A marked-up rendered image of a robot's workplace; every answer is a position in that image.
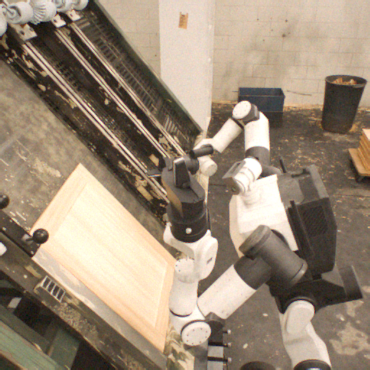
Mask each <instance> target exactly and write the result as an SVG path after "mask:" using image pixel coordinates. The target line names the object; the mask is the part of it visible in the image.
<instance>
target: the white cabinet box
mask: <svg viewBox="0 0 370 370"><path fill-rule="evenodd" d="M214 14H215V0H159V19H160V68H161V79H162V81H164V83H165V84H166V85H167V86H168V87H169V88H170V89H171V90H172V92H173V93H174V94H175V96H176V97H177V98H178V100H179V101H180V102H181V104H182V105H183V106H184V107H185V109H186V110H188V112H190V114H191V116H192V117H193V118H194V120H195V121H196V122H197V123H198V124H199V125H200V127H201V128H202V129H204V130H205V131H207V129H208V126H209V123H210V119H211V103H212V59H213V36H214Z"/></svg>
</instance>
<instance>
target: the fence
mask: <svg viewBox="0 0 370 370"><path fill-rule="evenodd" d="M0 242H1V243H2V244H3V245H4V246H5V247H6V251H5V252H6V253H7V254H10V255H11V256H12V257H13V258H15V259H16V260H17V262H19V263H20V264H21V265H22V266H23V267H24V268H26V269H28V270H29V271H30V272H31V273H32V274H34V276H36V277H37V278H38V279H41V278H43V277H45V276H46V275H47V276H49V277H50V279H51V280H52V281H54V282H55V284H57V285H58V286H59V287H61V288H63V289H64V290H65V291H66V292H65V294H64V296H63V299H64V300H65V301H66V302H67V303H68V304H69V305H70V306H72V307H73V308H74V309H76V310H77V311H78V312H79V313H81V314H82V315H83V317H85V318H86V319H87V320H88V321H90V322H91V323H92V324H94V325H95V326H96V327H98V328H99V329H100V330H101V331H103V332H104V333H105V335H107V336H108V337H109V338H110V339H112V341H114V342H115V343H117V344H118V345H119V346H121V347H122V348H123V349H124V350H125V351H126V352H127V353H128V354H129V355H130V356H131V357H134V358H135V359H136V360H137V361H139V362H140V363H141V364H142V365H143V366H144V367H145V368H147V370H165V365H166V361H167V357H166V356H165V355H164V354H162V353H161V351H160V350H159V349H157V348H156V347H155V346H154V345H153V344H152V343H150V342H149V341H148V340H146V339H145V338H144V337H143V336H142V334H140V333H139V332H138V331H137V330H136V329H134V328H133V327H132V326H131V325H130V324H128V323H127V322H126V321H125V320H124V319H122V318H121V316H120V315H119V314H117V313H116V312H115V311H114V310H113V309H111V308H110V307H109V306H108V305H106V304H105V303H104V302H103V301H102V300H101V299H100V298H99V297H98V296H97V295H95V294H94V293H93V292H92V291H91V290H89V289H88V288H87V287H86V286H85V285H83V284H82V283H81V282H80V280H78V279H76V277H75V276H73V275H72V274H71V273H70V272H69V271H68V270H66V269H65V268H64V267H63V266H62V265H60V264H59V263H58V262H57V261H56V260H55V259H54V258H53V257H52V256H51V255H49V254H48V253H47V252H46V251H45V250H43V249H42V248H39V250H38V251H37V252H36V254H35V256H34V257H30V256H29V255H28V254H26V253H25V252H23V250H21V249H20V248H19V247H18V246H16V245H15V244H14V242H13V241H11V240H10V239H9V238H7V237H6V236H5V235H4V234H3V233H1V232H0Z"/></svg>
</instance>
